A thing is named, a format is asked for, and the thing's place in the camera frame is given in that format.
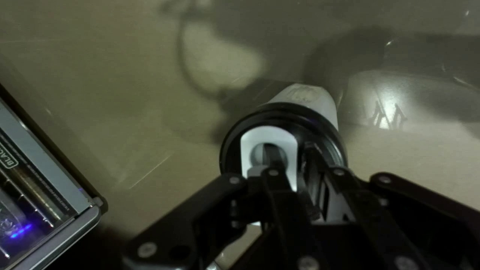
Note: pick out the silver toaster oven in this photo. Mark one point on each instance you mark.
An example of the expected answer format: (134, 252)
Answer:
(40, 200)

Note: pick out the short clear shaker bottle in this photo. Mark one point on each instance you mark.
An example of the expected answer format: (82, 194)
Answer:
(310, 95)

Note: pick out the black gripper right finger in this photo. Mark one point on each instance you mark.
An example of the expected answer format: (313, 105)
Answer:
(391, 225)

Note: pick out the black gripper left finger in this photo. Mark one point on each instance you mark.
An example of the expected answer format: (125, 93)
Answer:
(250, 225)

